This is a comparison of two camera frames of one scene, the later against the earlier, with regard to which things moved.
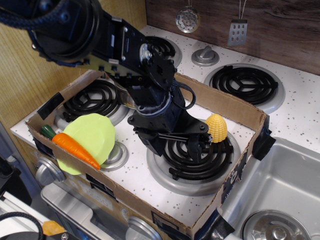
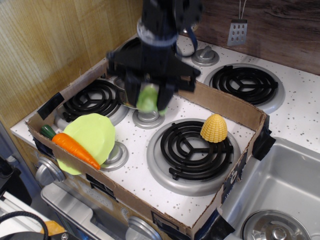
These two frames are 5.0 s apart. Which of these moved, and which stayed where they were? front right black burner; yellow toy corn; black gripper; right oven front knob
Moved: black gripper
Stayed: front right black burner; yellow toy corn; right oven front knob
